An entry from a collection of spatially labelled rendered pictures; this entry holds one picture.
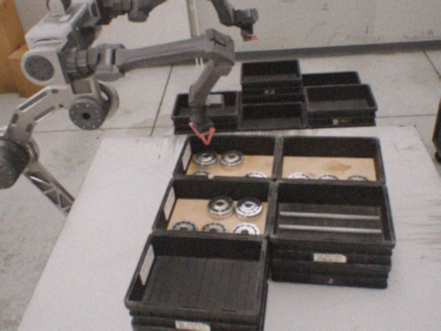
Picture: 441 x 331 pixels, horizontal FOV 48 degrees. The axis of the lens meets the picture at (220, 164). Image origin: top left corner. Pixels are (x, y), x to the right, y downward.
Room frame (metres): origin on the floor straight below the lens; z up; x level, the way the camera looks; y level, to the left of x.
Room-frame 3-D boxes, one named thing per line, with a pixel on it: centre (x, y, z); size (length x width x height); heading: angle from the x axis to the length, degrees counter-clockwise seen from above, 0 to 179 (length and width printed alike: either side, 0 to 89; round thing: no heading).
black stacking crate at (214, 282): (1.03, 0.10, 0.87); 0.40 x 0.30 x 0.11; 77
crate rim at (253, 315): (1.03, 0.10, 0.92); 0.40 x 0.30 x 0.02; 77
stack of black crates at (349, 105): (2.55, -0.75, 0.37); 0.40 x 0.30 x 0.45; 83
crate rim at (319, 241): (1.23, -0.36, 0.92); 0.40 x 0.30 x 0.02; 77
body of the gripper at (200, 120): (1.71, 0.06, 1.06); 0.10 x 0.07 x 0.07; 24
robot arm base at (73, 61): (1.48, 0.42, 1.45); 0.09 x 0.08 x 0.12; 173
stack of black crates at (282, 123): (2.60, -0.35, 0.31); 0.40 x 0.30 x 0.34; 83
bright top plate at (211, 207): (1.39, 0.02, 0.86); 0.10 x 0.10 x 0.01
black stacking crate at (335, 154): (1.52, -0.42, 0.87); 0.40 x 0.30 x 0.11; 77
